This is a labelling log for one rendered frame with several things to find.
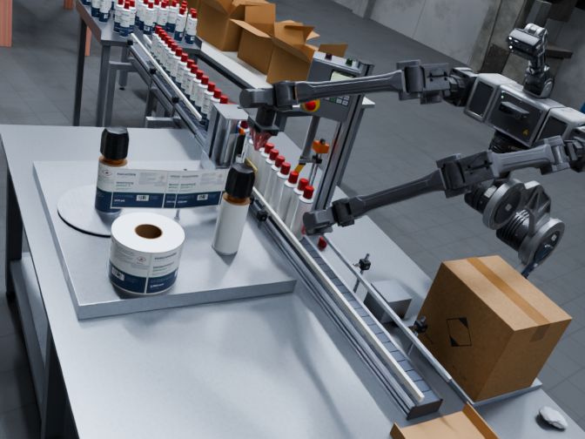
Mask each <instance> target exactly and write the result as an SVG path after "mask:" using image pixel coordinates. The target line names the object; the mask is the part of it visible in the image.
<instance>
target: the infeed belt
mask: <svg viewBox="0 0 585 439"><path fill-rule="evenodd" d="M198 130H199V131H200V132H201V134H202V135H203V136H204V137H205V139H206V135H207V134H206V133H205V130H203V129H198ZM254 201H255V202H256V204H257V205H258V206H259V208H260V209H261V210H262V205H261V204H260V203H259V201H258V200H254ZM267 218H268V219H269V220H270V221H271V222H272V224H273V225H274V226H275V228H276V229H277V230H278V231H279V233H280V234H281V235H282V237H283V238H284V239H285V241H286V242H287V243H288V245H289V246H290V247H291V248H292V250H293V251H294V252H295V253H296V254H297V255H298V257H299V258H300V259H301V261H302V262H303V263H304V265H305V266H306V267H307V269H308V270H309V271H310V272H311V274H312V275H313V276H314V278H315V279H316V280H317V282H318V283H319V284H320V285H321V286H322V287H323V288H324V290H325V291H326V293H327V294H328V295H329V296H330V298H331V299H332V300H333V302H334V303H335V304H336V306H337V307H338V308H339V309H340V311H341V312H342V313H343V315H345V317H346V318H347V319H348V320H349V322H350V323H351V324H352V325H353V327H354V328H355V329H356V331H357V332H358V333H359V335H360V336H361V337H362V339H363V340H364V341H365V342H366V344H367V345H368V347H370V349H372V351H373V352H374V353H375V355H376V356H377V357H378V358H379V360H380V361H381V363H382V364H383V365H384V366H385V368H386V369H387V370H388V372H389V373H390V374H391V376H392V377H393V378H394V379H395V380H396V381H397V382H398V384H399V385H400V387H401V388H402V389H403V390H404V392H405V393H406V394H407V396H408V397H409V398H410V399H411V401H412V402H413V403H414V405H415V406H416V407H419V406H423V405H427V404H429V403H433V402H438V401H440V398H439V397H438V396H437V395H436V394H435V393H434V392H433V390H431V388H430V387H429V386H428V385H427V383H426V382H425V381H424V380H423V379H422V377H421V376H420V375H419V374H418V372H417V371H416V370H415V369H414V367H413V366H412V365H411V364H410V363H409V361H408V360H407V359H406V358H405V356H404V355H403V354H402V353H401V352H400V351H399V349H397V348H396V346H395V345H394V344H393V343H392V342H391V340H390V339H389V338H388V337H387V335H386V334H385V333H384V332H383V330H382V329H381V328H380V327H379V325H378V324H377V323H376V322H375V321H374V319H373V318H372V317H371V316H370V314H369V313H368V312H367V311H366V310H365V309H364V308H363V307H362V306H361V304H360V303H359V302H358V301H357V299H356V298H355V297H354V296H353V294H352V293H350V291H349V290H348V288H347V287H346V286H345V285H344V283H343V282H342V281H341V280H340V278H339V277H338V276H337V275H336V274H335V272H334V271H333V270H332V269H331V268H330V267H329V266H328V265H327V264H326V262H325V261H324V260H323V259H322V257H321V256H320V255H319V254H318V252H317V251H316V250H315V249H314V248H313V246H312V245H311V244H310V243H309V241H308V240H307V239H306V238H305V236H304V235H303V239H302V241H300V242H299V243H300V244H301V245H302V246H303V247H304V248H305V250H306V251H307V252H308V253H309V255H310V256H311V257H312V258H313V260H314V261H315V262H316V263H317V265H318V266H319V267H320V269H321V270H322V271H323V272H324V273H325V275H326V276H327V277H328V279H329V280H330V281H331V282H332V283H333V284H334V285H335V286H336V288H337V289H338V290H339V291H340V293H341V294H342V295H343V297H344V298H345V299H346V300H347V302H348V303H349V304H350V305H351V307H352V308H353V309H354V311H355V312H356V313H357V314H358V315H359V317H360V318H361V319H362V320H363V321H364V322H365V323H366V325H367V326H368V327H369V328H370V330H371V331H372V332H373V334H374V335H375V336H376V337H377V339H378V340H379V341H380V342H381V344H382V345H383V346H384V347H385V349H386V350H387V351H388V353H389V354H390V355H391V356H392V357H393V358H394V359H395V360H396V362H397V363H398V364H399V365H400V367H401V368H402V369H403V370H404V372H405V373H406V374H407V376H408V377H409V378H410V379H411V380H412V382H413V383H414V384H415V386H416V387H417V388H418V389H419V391H420V392H421V393H422V394H423V395H424V396H425V397H424V399H423V401H422V402H418V401H417V400H416V399H415V397H414V396H413V395H412V393H411V392H410V391H409V390H408V388H407V387H406V386H405V384H404V383H403V382H402V381H401V379H400V378H399V377H398V376H397V375H396V374H395V372H394V371H393V370H392V368H391V367H390V366H389V365H388V363H387V362H386V361H385V359H384V358H383V357H382V356H381V354H380V353H379V352H378V350H377V349H376V348H375V347H374V345H373V344H372V343H371V342H370V341H369V340H368V339H367V337H366V336H365V335H364V333H363V332H362V331H361V330H360V328H359V327H358V325H357V324H356V323H355V322H354V320H353V319H352V318H351V316H350V315H349V314H348V313H347V311H346V310H345V309H344V308H343V307H342V306H341V305H340V303H339V302H338V301H337V299H336V298H335V297H334V296H333V294H332V293H331V292H330V290H329V289H328V288H327V287H326V285H325V284H324V283H323V281H322V280H321V279H320V277H319V276H318V275H317V274H316V273H315V272H314V271H313V269H312V268H311V267H310V265H309V264H308V263H307V262H306V260H305V259H304V258H303V256H302V255H301V254H300V253H299V251H298V250H297V249H296V247H295V246H294V245H293V244H292V242H291V241H290V240H289V239H288V238H287V237H286V235H285V234H284V233H283V231H282V230H281V229H280V228H279V226H278V225H277V224H276V223H275V222H274V220H273V219H272V217H267Z"/></svg>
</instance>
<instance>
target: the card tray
mask: <svg viewBox="0 0 585 439"><path fill-rule="evenodd" d="M389 434H390V435H391V437H392V438H393V439H500V438H499V437H498V436H497V435H496V434H495V432H493V430H492V429H491V428H490V427H489V426H488V425H487V424H486V422H485V421H484V420H483V419H482V418H481V417H480V415H479V414H478V413H477V412H476V411H475V410H474V408H473V407H472V406H471V405H470V404H469V403H468V402H467V403H466V405H465V407H464V408H463V410H462V411H461V412H457V413H454V414H451V415H446V416H443V417H440V418H437V419H433V420H431V421H428V422H423V423H419V424H416V425H414V426H410V427H407V428H404V429H400V428H399V427H398V425H397V424H396V422H395V423H394V424H393V427H392V429H391V431H390V433H389Z"/></svg>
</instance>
